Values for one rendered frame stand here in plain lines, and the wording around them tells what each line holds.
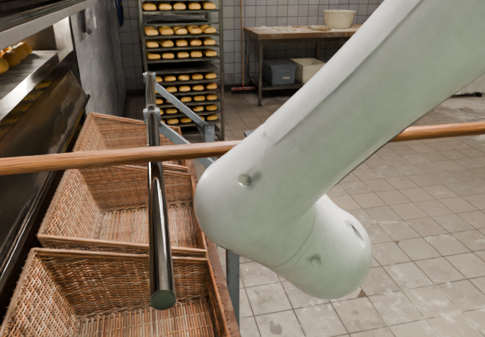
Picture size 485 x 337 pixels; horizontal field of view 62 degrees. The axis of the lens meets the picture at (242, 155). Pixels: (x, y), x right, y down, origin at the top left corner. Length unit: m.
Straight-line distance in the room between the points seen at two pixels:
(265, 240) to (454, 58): 0.23
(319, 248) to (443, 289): 2.05
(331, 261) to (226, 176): 0.15
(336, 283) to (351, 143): 0.18
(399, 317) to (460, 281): 0.49
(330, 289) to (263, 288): 1.78
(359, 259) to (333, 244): 0.04
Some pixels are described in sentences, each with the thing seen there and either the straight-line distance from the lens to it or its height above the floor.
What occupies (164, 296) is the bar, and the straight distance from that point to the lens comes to 0.49.
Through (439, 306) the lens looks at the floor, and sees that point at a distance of 2.37.
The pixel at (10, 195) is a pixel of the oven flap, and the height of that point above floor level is 1.01.
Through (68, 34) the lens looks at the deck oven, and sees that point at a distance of 2.23.
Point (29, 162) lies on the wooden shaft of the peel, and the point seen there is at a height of 1.20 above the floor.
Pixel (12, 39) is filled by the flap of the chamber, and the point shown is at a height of 1.40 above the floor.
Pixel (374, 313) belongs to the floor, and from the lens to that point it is 2.21.
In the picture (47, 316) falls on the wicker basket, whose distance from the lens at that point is 1.19.
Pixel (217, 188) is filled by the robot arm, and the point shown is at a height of 1.31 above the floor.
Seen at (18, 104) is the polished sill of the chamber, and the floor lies 1.18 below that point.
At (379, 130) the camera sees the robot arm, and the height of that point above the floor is 1.38.
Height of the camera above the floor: 1.50
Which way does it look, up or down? 23 degrees down
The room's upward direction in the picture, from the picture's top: straight up
